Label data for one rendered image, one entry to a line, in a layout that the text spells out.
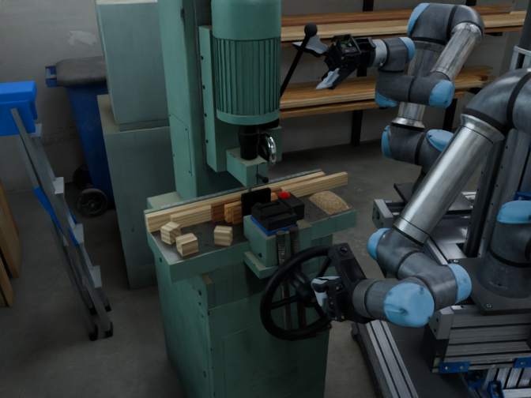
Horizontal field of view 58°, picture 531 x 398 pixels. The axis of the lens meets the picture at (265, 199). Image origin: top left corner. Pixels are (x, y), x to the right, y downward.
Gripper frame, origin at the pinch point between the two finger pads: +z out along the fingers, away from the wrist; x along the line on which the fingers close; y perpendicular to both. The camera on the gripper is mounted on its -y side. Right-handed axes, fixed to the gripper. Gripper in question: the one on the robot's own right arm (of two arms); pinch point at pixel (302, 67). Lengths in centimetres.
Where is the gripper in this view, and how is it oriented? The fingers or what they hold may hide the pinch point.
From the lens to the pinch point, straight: 131.6
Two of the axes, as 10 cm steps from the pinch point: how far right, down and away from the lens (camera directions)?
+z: -8.8, 2.2, -4.2
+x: 3.8, 8.7, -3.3
